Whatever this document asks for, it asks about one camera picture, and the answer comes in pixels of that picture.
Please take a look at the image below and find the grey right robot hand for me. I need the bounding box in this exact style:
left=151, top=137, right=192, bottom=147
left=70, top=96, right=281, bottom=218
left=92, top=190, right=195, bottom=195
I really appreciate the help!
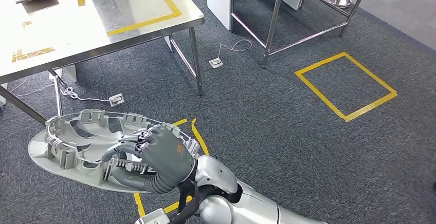
left=101, top=123, right=198, bottom=195

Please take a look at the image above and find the grey plastic wheel cover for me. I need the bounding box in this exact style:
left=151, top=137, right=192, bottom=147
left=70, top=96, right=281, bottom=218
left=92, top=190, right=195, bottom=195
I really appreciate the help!
left=28, top=109, right=202, bottom=194

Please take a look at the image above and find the stainless steel workbench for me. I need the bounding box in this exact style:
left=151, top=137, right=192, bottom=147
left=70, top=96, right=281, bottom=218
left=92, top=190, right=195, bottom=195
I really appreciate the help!
left=0, top=0, right=205, bottom=125

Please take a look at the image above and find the white cabinet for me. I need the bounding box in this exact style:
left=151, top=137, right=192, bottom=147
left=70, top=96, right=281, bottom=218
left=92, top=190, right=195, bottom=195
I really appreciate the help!
left=206, top=0, right=305, bottom=32

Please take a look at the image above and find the worn yellow table tape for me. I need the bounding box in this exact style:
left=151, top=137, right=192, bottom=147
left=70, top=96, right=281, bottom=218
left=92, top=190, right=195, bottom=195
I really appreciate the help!
left=12, top=21, right=55, bottom=63

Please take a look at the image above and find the pale wrist camera, black bracket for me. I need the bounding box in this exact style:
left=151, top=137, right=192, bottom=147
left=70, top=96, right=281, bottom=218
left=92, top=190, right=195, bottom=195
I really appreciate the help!
left=134, top=178, right=202, bottom=224

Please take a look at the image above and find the white socket cable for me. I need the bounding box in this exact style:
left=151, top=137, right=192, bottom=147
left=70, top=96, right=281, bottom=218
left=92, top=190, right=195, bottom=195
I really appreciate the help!
left=217, top=39, right=253, bottom=62
left=59, top=86, right=115, bottom=103

